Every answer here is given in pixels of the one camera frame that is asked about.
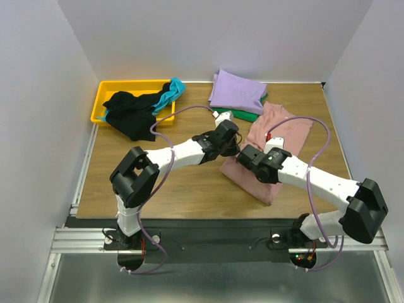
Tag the folded lavender t-shirt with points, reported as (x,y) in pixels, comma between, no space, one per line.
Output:
(234,92)

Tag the teal garment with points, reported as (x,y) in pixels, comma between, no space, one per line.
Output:
(170,92)

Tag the black garment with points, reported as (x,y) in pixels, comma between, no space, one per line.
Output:
(133,116)

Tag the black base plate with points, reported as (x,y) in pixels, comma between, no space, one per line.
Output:
(209,241)

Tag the pink t-shirt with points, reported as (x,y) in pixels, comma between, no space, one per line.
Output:
(279,122)

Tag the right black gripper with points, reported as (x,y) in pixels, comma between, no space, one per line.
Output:
(245,156)

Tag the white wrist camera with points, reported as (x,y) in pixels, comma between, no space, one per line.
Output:
(223,116)
(273,142)

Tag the folded green t-shirt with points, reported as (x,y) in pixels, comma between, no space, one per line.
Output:
(239,114)

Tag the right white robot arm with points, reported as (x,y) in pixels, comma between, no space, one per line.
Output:
(360,206)

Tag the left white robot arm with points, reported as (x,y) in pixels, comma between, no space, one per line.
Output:
(133,180)

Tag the yellow plastic bin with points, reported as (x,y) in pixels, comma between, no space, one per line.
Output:
(107,88)

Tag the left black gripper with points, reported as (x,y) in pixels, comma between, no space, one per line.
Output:
(233,151)

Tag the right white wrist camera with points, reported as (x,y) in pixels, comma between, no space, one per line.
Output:
(273,142)

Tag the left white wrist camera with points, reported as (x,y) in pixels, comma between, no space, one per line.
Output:
(223,116)

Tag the aluminium rail frame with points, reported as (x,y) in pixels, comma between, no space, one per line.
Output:
(88,240)

